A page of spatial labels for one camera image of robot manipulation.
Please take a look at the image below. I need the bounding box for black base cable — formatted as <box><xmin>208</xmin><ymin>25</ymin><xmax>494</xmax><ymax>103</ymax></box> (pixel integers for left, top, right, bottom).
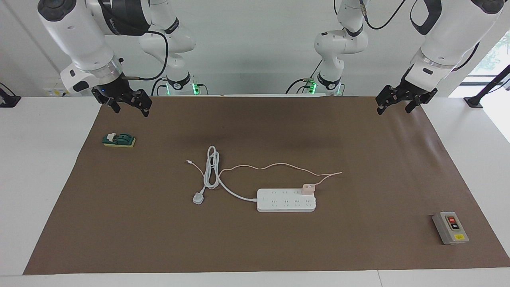
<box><xmin>285</xmin><ymin>60</ymin><xmax>323</xmax><ymax>94</ymax></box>
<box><xmin>151</xmin><ymin>78</ymin><xmax>168</xmax><ymax>96</ymax></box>

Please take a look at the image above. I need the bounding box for white wall socket box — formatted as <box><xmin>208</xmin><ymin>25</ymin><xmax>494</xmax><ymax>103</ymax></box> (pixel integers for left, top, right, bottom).
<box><xmin>43</xmin><ymin>79</ymin><xmax>73</xmax><ymax>97</ymax></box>

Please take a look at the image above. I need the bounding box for black angled stand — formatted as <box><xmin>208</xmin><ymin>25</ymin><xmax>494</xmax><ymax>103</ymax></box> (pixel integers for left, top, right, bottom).
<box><xmin>464</xmin><ymin>64</ymin><xmax>510</xmax><ymax>109</ymax></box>

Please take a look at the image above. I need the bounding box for grey push-button switch box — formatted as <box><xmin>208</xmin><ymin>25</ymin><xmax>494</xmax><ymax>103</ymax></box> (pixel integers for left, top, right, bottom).
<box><xmin>432</xmin><ymin>211</ymin><xmax>469</xmax><ymax>245</ymax></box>

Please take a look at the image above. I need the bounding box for pink charging cable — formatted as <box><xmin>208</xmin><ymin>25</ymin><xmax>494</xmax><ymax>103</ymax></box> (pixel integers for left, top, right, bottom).
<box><xmin>186</xmin><ymin>160</ymin><xmax>343</xmax><ymax>188</ymax></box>

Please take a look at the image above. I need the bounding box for green knife switch yellow base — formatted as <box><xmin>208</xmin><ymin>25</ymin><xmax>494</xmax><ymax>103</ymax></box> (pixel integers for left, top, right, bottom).
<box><xmin>102</xmin><ymin>132</ymin><xmax>136</xmax><ymax>148</ymax></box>

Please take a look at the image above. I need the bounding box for black clamp mount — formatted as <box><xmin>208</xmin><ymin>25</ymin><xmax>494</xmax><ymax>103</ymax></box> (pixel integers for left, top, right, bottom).
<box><xmin>0</xmin><ymin>83</ymin><xmax>21</xmax><ymax>108</ymax></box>

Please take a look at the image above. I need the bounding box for brown table mat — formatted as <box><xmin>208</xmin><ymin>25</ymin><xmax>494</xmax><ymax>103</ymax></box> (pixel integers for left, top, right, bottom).
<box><xmin>23</xmin><ymin>96</ymin><xmax>510</xmax><ymax>275</ymax></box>

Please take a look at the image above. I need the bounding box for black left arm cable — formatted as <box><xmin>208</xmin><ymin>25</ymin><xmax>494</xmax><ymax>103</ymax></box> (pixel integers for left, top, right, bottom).
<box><xmin>359</xmin><ymin>0</ymin><xmax>408</xmax><ymax>31</ymax></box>

